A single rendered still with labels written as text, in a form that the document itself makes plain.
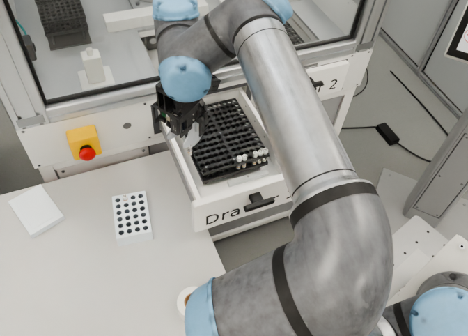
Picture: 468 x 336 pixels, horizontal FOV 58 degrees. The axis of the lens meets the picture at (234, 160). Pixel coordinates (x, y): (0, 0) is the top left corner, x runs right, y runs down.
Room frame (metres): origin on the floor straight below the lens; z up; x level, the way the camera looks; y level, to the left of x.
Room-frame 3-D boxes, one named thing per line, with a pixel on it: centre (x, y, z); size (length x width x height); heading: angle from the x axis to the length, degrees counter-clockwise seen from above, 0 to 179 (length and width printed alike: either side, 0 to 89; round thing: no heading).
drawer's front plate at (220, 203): (0.57, -0.05, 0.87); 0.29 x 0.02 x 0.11; 116
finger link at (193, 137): (0.61, 0.10, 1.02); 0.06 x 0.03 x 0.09; 150
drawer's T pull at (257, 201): (0.54, -0.06, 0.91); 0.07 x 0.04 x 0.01; 116
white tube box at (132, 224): (0.54, 0.24, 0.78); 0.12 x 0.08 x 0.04; 19
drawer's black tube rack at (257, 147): (0.74, 0.04, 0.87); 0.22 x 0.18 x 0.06; 26
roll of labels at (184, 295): (0.34, 0.06, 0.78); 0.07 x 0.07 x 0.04
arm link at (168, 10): (0.62, 0.12, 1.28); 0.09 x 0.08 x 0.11; 14
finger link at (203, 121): (0.63, 0.08, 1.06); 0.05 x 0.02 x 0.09; 60
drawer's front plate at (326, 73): (0.99, -0.19, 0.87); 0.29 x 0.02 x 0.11; 116
